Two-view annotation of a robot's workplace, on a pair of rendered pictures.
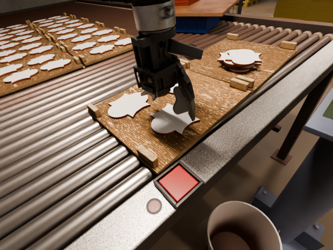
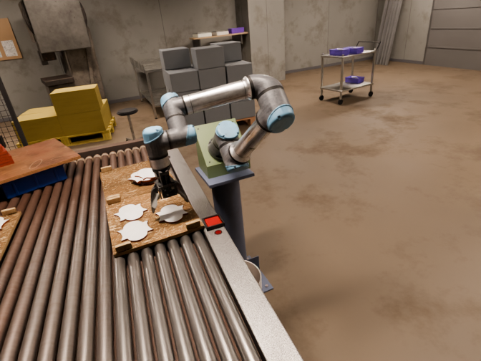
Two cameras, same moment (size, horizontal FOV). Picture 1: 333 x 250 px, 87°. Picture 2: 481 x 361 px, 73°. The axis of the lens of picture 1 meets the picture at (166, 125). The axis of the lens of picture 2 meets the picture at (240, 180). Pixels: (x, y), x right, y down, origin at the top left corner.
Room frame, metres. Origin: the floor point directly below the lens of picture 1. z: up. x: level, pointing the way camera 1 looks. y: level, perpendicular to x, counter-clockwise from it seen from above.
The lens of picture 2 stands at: (-0.25, 1.01, 1.67)
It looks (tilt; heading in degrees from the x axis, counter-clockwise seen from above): 27 degrees down; 287
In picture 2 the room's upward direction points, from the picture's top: 5 degrees counter-clockwise
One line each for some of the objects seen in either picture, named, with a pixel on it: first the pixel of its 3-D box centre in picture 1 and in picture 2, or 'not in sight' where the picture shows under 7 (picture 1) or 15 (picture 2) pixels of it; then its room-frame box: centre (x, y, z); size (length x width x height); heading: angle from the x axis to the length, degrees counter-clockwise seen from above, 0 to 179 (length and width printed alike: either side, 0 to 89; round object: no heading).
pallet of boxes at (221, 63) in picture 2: not in sight; (208, 88); (1.66, -4.06, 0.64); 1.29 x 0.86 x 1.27; 33
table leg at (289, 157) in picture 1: (303, 117); not in sight; (0.83, -0.91, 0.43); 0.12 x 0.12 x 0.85; 35
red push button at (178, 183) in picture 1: (178, 183); (213, 222); (0.19, -0.01, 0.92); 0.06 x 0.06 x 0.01; 35
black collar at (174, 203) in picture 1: (178, 182); (213, 222); (0.19, -0.01, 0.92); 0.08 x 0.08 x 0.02; 35
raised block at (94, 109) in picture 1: (93, 109); (123, 246); (0.46, 0.22, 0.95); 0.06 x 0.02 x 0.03; 39
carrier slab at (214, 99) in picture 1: (168, 102); (151, 215); (0.48, -0.02, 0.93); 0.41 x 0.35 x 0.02; 129
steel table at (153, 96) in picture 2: not in sight; (157, 83); (3.30, -5.41, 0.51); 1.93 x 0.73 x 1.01; 128
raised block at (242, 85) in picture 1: (239, 84); not in sight; (0.50, -0.25, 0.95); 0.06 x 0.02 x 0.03; 39
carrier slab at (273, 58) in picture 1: (236, 59); (137, 178); (0.74, -0.34, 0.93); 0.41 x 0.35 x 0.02; 130
